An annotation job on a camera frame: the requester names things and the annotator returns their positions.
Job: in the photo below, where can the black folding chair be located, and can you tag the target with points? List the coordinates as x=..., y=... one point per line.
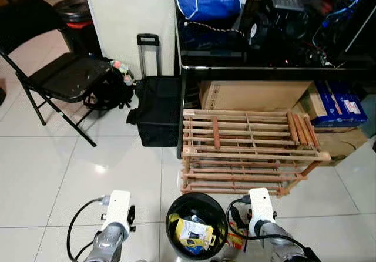
x=64, y=74

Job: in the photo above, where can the black backpack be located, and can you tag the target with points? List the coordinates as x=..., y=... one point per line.
x=108, y=91

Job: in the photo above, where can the black cluttered desk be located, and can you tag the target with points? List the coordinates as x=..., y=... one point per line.
x=282, y=56

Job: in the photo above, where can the black bin with red liner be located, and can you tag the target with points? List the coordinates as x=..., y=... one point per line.
x=76, y=15

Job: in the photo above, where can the wooden slatted shoe rack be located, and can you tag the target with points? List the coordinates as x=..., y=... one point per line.
x=252, y=153

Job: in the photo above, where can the blue fabric bag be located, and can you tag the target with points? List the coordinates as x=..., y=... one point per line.
x=205, y=0

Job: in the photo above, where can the large brown cardboard box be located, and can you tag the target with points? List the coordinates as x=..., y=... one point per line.
x=252, y=94

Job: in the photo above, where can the black round rubbish bin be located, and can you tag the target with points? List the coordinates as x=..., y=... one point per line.
x=176, y=206

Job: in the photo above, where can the blue printed carton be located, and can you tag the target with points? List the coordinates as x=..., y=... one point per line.
x=341, y=103

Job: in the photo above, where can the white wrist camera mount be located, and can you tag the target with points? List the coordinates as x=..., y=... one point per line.
x=259, y=206
x=117, y=210

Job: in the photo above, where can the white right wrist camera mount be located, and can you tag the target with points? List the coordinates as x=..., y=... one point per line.
x=259, y=206

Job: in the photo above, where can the small brown cardboard box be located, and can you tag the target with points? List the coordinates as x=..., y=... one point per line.
x=343, y=141

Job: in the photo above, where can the red snack wrapper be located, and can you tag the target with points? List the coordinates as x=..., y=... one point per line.
x=237, y=242

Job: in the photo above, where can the yellow printed plastic package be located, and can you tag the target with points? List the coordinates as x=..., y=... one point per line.
x=194, y=232

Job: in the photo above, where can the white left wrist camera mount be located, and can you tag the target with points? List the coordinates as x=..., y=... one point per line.
x=117, y=210

